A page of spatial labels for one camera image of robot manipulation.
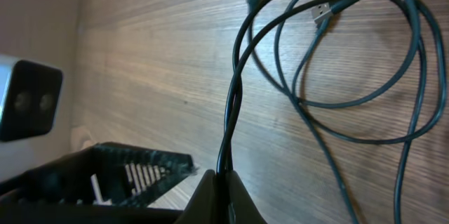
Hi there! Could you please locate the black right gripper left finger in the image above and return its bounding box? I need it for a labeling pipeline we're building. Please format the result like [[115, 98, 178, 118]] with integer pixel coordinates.
[[175, 169, 218, 224]]

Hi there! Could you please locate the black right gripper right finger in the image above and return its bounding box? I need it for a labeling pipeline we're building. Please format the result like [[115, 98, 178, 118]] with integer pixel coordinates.
[[226, 171, 267, 224]]

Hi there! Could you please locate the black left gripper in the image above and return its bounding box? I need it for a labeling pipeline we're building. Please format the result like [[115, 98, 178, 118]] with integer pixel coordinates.
[[1, 142, 196, 223]]

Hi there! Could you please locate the black separated cable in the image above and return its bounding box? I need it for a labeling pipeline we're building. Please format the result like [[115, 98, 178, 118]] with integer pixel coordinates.
[[215, 0, 397, 178]]

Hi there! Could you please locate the black cable bundle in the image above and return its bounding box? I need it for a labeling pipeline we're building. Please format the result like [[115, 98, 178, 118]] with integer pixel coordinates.
[[245, 0, 448, 224]]

